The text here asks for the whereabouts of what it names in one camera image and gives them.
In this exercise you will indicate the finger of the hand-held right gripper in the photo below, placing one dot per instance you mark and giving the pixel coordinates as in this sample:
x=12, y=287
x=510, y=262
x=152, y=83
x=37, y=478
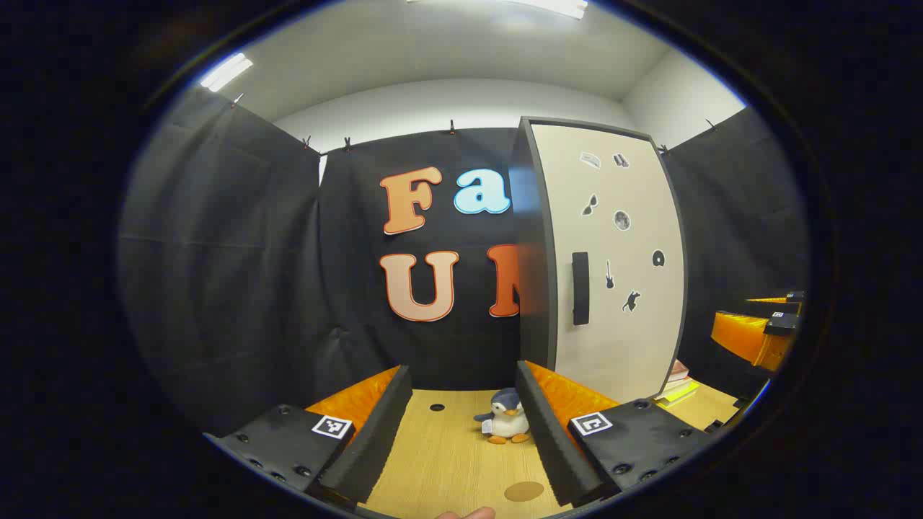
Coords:
x=743, y=335
x=775, y=298

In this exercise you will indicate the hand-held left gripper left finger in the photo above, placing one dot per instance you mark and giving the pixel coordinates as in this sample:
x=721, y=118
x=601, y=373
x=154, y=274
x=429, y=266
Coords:
x=375, y=440

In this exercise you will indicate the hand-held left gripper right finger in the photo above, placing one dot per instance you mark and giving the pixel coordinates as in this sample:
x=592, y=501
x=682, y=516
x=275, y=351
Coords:
x=548, y=440

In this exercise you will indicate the round brown coaster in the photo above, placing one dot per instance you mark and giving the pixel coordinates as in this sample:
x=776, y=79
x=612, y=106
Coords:
x=524, y=491

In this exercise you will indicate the beige cabinet door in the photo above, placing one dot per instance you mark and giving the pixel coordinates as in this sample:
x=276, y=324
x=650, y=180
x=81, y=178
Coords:
x=627, y=346

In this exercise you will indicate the penguin plush toy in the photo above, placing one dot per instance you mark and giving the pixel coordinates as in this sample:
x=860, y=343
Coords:
x=508, y=418

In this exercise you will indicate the brown cover book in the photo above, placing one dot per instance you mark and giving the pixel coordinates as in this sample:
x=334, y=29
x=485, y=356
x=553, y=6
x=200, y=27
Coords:
x=678, y=371

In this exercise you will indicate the yellow book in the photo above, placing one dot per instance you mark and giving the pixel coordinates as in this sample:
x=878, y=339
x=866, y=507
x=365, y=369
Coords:
x=678, y=394

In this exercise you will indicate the black table edge clamp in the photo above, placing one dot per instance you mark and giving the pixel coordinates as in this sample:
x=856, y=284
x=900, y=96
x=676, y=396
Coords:
x=716, y=426

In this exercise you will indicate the black backdrop cloth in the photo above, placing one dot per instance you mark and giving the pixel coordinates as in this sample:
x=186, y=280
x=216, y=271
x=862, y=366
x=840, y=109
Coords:
x=252, y=252

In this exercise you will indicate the ceiling light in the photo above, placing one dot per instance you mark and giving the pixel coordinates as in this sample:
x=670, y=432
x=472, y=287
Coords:
x=226, y=72
x=548, y=6

